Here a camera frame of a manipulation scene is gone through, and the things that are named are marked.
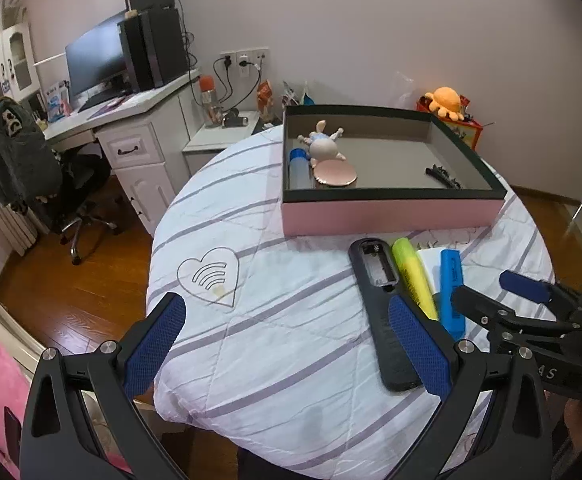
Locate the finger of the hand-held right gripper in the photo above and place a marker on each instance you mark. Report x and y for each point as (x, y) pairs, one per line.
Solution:
(523, 282)
(486, 310)

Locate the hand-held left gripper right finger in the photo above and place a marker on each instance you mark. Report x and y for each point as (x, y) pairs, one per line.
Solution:
(418, 352)

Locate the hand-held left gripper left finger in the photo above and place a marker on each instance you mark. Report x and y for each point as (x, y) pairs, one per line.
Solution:
(153, 347)

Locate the blue highlighter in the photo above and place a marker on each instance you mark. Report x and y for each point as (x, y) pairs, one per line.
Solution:
(452, 290)

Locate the black remote control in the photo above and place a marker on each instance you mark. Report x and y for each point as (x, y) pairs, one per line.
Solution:
(376, 310)

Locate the small white box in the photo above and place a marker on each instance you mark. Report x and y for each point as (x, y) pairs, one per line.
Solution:
(430, 267)

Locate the yellow highlighter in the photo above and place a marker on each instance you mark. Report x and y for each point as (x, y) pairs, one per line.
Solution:
(413, 275)

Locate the black hair clip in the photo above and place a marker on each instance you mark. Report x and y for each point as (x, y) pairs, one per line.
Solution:
(443, 176)

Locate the pink storage box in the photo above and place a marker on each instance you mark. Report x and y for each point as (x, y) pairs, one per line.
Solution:
(386, 215)

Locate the pink round compact mirror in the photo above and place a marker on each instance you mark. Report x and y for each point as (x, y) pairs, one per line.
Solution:
(336, 174)

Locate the clear bottle with blue cap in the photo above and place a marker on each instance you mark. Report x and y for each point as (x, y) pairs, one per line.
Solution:
(301, 170)

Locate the pink pig plush doll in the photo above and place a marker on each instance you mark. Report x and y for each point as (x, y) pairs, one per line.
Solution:
(323, 147)

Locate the red cartoon box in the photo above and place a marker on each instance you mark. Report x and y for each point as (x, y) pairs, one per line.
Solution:
(466, 132)

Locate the white computer desk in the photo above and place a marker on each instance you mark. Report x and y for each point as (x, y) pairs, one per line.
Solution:
(141, 175)

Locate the white radiator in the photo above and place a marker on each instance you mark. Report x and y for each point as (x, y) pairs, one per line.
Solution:
(16, 232)

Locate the black office chair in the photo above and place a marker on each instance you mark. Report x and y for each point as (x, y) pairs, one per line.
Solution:
(78, 180)

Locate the orange octopus plush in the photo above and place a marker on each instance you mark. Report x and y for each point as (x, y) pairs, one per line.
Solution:
(443, 100)

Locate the white nightstand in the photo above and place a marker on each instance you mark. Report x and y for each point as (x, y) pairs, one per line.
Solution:
(211, 142)

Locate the plastic bag of oranges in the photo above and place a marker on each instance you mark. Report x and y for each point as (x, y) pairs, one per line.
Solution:
(406, 90)

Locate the grey jacket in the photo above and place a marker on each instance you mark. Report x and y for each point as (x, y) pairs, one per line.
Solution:
(16, 155)

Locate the small black device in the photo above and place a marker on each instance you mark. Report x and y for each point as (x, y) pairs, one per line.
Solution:
(236, 119)

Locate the purple mouse pad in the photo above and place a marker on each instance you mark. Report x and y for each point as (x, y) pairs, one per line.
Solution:
(106, 109)

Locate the orange-capped clear bottle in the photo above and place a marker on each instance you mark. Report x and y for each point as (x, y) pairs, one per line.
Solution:
(210, 102)

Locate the black keyboard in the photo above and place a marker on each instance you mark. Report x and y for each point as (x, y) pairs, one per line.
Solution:
(98, 100)

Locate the blue and white box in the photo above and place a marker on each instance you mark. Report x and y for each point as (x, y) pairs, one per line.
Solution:
(57, 102)

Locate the orange snack bag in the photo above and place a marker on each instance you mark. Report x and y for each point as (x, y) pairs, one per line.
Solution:
(265, 100)

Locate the blue snack bag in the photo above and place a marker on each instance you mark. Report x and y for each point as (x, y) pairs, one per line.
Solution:
(309, 99)

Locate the black computer tower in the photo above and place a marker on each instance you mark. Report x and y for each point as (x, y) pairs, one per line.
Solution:
(156, 50)

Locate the black computer monitor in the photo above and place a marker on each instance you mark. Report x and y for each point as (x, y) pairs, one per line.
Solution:
(96, 55)

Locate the white glass-door cabinet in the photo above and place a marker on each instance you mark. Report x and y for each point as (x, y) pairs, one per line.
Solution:
(6, 60)

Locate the white wall socket strip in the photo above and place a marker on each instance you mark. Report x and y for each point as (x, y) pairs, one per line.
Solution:
(246, 56)

